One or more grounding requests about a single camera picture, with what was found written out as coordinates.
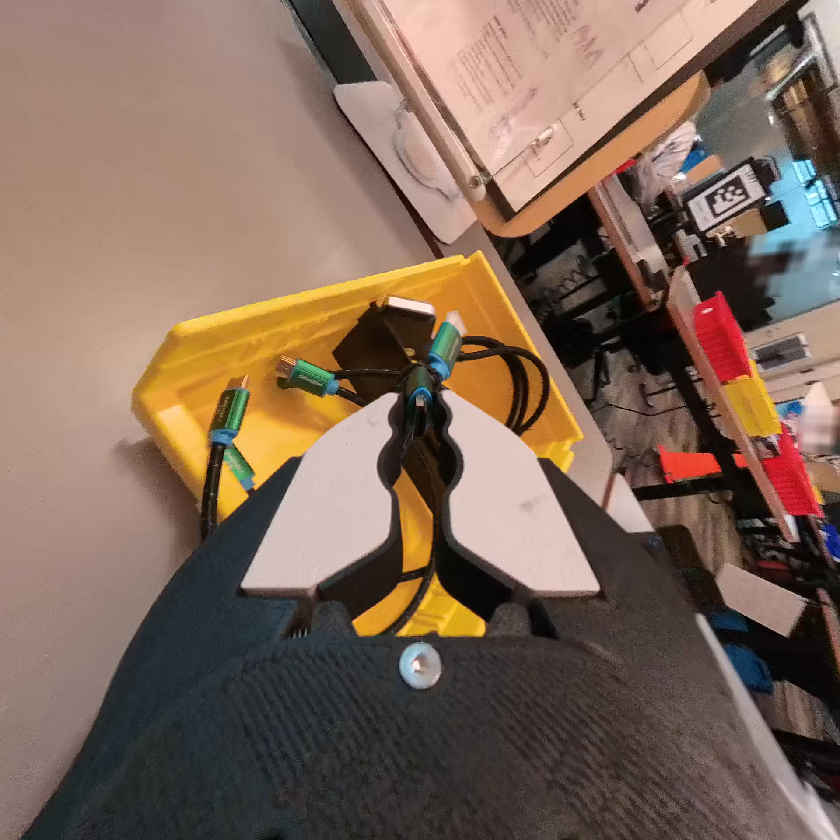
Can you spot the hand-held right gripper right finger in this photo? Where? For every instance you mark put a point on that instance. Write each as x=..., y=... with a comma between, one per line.
x=525, y=518

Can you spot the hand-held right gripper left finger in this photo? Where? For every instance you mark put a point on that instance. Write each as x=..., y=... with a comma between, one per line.
x=315, y=518

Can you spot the yellow plastic bin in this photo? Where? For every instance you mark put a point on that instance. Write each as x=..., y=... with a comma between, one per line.
x=262, y=328

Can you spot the grey cardboard box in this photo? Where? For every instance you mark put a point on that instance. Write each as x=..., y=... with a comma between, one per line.
x=761, y=600

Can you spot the small yellow bin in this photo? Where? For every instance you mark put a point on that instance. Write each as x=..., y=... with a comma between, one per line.
x=751, y=407

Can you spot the red plastic bin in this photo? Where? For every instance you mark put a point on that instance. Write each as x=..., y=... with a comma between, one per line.
x=794, y=472
x=722, y=334

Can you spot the small framed marker sign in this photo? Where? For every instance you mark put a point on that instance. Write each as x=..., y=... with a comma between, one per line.
x=728, y=197

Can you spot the printed instruction sheet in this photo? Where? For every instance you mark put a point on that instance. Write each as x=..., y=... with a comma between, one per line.
x=525, y=65

